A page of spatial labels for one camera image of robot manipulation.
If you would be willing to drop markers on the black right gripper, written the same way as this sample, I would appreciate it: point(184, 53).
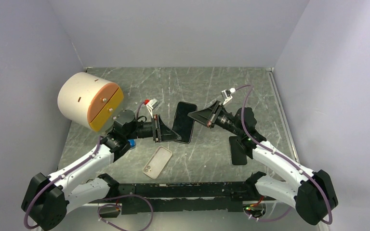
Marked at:
point(207, 115)

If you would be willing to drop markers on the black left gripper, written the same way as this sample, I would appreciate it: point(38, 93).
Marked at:
point(155, 124)

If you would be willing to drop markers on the black smartphone silver edge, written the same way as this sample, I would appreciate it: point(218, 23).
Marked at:
point(182, 123)

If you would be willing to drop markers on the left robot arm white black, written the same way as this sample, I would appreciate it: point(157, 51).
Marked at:
point(50, 198)

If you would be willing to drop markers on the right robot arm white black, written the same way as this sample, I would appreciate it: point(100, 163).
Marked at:
point(311, 193)

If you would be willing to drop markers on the small matte black phone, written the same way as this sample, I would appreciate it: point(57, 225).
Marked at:
point(238, 157)

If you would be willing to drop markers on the small blue block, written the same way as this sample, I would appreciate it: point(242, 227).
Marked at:
point(132, 143)

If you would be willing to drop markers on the beige cylinder orange yellow front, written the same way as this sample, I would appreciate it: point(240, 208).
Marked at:
point(90, 101)

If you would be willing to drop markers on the aluminium frame rail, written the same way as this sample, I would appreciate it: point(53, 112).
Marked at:
point(207, 157)

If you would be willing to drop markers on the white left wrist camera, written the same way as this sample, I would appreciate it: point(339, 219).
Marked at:
point(151, 105)

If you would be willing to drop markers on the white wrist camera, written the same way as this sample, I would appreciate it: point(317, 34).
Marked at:
point(227, 96)
point(151, 105)

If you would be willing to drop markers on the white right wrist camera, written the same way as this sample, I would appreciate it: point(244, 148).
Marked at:
point(227, 96)

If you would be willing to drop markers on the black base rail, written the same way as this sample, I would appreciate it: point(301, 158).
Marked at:
point(231, 196)

